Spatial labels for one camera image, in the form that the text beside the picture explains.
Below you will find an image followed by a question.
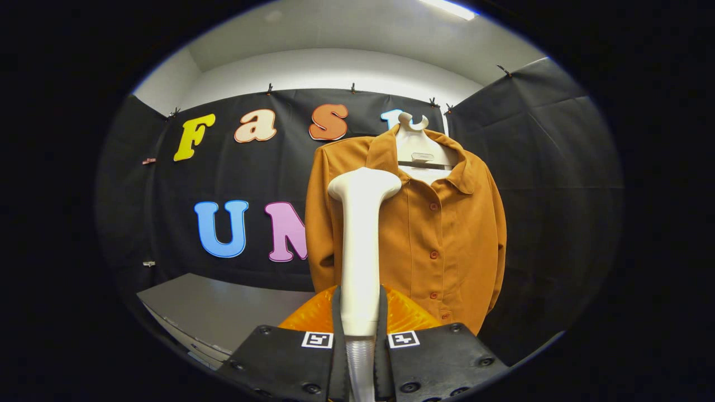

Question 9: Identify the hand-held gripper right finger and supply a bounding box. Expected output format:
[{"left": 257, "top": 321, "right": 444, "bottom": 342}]
[{"left": 373, "top": 285, "right": 509, "bottom": 402}]

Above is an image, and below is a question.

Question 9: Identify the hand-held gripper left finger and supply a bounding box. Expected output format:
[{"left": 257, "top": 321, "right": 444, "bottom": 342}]
[{"left": 217, "top": 285, "right": 351, "bottom": 402}]

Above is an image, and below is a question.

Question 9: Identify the orange button shirt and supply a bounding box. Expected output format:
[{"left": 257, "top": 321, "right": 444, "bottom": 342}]
[{"left": 304, "top": 124, "right": 508, "bottom": 336}]

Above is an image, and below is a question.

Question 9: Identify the white garment steamer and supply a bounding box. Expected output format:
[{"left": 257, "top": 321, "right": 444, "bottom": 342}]
[{"left": 327, "top": 167, "right": 403, "bottom": 402}]

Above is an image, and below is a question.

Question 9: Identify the white garment hanger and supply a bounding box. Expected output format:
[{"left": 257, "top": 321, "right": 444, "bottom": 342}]
[{"left": 395, "top": 112, "right": 460, "bottom": 185}]

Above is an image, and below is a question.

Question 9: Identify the grey cabinet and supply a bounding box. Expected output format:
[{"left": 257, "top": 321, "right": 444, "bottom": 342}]
[{"left": 137, "top": 272, "right": 316, "bottom": 372}]

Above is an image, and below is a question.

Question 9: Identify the black backdrop cloth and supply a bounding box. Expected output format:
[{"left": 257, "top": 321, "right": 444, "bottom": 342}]
[{"left": 95, "top": 56, "right": 625, "bottom": 366}]

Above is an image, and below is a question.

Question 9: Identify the row of black cloth clips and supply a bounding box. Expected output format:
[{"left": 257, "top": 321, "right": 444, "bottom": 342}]
[{"left": 166, "top": 64, "right": 512, "bottom": 121}]

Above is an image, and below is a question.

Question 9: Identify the long ceiling light panel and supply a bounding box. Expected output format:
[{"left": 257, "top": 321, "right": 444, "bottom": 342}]
[{"left": 419, "top": 0, "right": 478, "bottom": 22}]

